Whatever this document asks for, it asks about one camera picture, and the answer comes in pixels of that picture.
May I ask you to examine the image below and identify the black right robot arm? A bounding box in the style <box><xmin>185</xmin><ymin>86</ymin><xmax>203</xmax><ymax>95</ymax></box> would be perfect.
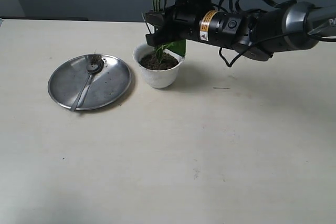
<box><xmin>144</xmin><ymin>2</ymin><xmax>335</xmax><ymax>61</ymax></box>

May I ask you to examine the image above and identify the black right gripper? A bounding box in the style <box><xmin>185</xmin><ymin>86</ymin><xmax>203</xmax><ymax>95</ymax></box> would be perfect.
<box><xmin>143</xmin><ymin>9</ymin><xmax>249</xmax><ymax>50</ymax></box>

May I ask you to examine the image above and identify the steel spork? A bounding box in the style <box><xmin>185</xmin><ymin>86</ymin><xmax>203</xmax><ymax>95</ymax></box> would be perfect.
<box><xmin>70</xmin><ymin>54</ymin><xmax>103</xmax><ymax>111</ymax></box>

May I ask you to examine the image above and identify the white plastic flower pot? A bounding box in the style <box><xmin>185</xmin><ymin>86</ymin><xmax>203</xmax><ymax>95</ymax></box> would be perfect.
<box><xmin>133</xmin><ymin>44</ymin><xmax>185</xmax><ymax>89</ymax></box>

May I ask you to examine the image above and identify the round steel plate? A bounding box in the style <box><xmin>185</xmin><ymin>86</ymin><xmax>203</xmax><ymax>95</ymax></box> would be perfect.
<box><xmin>48</xmin><ymin>54</ymin><xmax>132</xmax><ymax>111</ymax></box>

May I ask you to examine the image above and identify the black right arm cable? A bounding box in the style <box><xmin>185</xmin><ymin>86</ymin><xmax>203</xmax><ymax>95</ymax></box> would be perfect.
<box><xmin>217</xmin><ymin>0</ymin><xmax>336</xmax><ymax>68</ymax></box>

